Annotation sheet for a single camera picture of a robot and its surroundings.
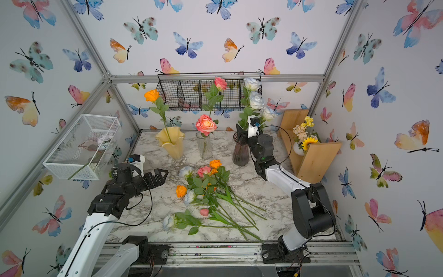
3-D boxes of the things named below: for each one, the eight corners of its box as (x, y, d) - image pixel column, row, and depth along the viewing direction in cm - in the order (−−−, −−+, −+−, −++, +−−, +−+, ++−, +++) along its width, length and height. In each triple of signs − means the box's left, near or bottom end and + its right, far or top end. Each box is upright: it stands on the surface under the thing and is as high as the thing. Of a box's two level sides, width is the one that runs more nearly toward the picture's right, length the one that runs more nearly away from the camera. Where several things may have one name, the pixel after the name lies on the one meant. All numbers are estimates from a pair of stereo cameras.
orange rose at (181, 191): (177, 198, 92) (175, 194, 88) (178, 188, 95) (177, 184, 92) (186, 198, 92) (184, 194, 88) (187, 188, 95) (186, 184, 92)
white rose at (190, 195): (185, 205, 87) (183, 203, 85) (187, 191, 92) (186, 188, 89) (193, 205, 87) (192, 203, 85) (195, 191, 92) (194, 188, 89)
